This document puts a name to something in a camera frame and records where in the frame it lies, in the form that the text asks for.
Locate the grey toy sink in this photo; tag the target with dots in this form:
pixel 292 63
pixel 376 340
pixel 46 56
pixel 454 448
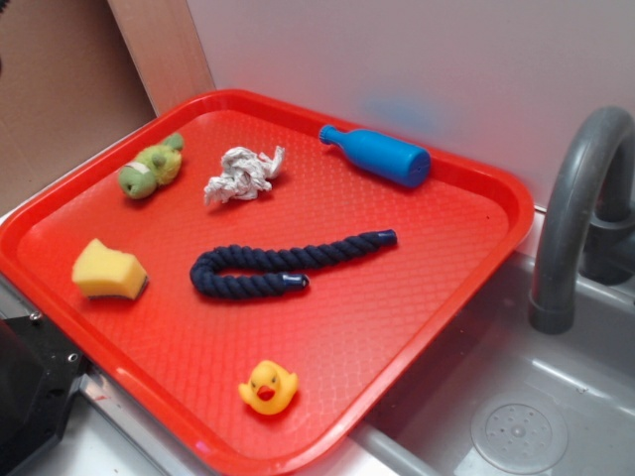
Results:
pixel 493 396

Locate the red plastic tray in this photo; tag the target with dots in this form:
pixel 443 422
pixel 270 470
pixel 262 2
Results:
pixel 349 335

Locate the wooden board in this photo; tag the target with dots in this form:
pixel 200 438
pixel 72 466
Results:
pixel 164 46

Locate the blue toy bottle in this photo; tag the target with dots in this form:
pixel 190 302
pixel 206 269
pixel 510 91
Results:
pixel 383 156

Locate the yellow rubber duck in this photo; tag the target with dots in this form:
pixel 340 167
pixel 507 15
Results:
pixel 269 389

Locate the green plush toy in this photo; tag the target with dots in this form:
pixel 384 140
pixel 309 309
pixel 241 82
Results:
pixel 154 167

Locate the yellow sponge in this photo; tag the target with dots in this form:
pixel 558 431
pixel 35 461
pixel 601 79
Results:
pixel 102 272

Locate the grey toy faucet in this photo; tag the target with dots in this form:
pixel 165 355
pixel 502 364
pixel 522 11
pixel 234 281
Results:
pixel 588 230

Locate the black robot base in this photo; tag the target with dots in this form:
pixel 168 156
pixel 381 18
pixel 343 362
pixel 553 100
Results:
pixel 41 369

